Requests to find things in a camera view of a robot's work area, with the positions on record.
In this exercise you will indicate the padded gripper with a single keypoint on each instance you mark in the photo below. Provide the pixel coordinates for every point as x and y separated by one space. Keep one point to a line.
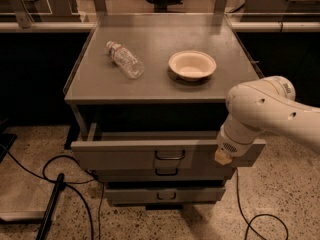
227 147

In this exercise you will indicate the grey top drawer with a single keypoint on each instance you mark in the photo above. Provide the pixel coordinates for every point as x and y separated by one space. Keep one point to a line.
145 151

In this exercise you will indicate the grey drawer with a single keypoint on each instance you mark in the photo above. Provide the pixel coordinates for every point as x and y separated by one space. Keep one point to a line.
164 174
154 196
145 151

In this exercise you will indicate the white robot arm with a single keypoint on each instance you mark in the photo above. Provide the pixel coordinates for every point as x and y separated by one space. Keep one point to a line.
267 104

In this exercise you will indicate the grey bottom drawer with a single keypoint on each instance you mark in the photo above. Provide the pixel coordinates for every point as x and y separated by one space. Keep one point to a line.
154 196

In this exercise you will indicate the grey metal drawer cabinet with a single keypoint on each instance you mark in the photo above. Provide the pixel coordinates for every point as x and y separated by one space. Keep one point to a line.
159 100

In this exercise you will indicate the grey middle drawer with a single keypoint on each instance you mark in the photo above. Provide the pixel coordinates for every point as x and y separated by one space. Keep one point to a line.
164 174

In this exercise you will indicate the white paper bowl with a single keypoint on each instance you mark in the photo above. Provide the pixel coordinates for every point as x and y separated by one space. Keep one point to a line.
192 65

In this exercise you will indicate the clear plastic water bottle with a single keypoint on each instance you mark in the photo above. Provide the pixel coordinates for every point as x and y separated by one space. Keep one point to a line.
128 63

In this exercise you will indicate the black bar on floor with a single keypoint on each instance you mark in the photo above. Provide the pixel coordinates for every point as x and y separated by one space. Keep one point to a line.
47 218

